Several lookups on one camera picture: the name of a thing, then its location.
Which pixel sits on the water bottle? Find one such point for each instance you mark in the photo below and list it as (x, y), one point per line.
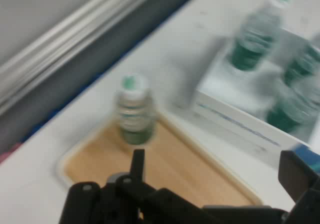
(136, 114)
(287, 109)
(252, 39)
(302, 64)

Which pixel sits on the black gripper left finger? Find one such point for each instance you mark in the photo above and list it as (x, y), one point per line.
(117, 199)

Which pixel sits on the wooden tray with white rim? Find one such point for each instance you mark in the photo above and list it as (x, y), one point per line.
(185, 169)

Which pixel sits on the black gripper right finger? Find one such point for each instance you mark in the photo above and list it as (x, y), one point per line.
(297, 176)

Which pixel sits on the white cardboard box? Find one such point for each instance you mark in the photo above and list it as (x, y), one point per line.
(225, 94)

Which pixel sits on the aluminium profile rail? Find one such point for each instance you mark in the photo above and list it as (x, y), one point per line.
(62, 44)

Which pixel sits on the water bottle, green label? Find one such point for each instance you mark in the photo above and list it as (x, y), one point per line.
(252, 39)
(136, 114)
(302, 64)

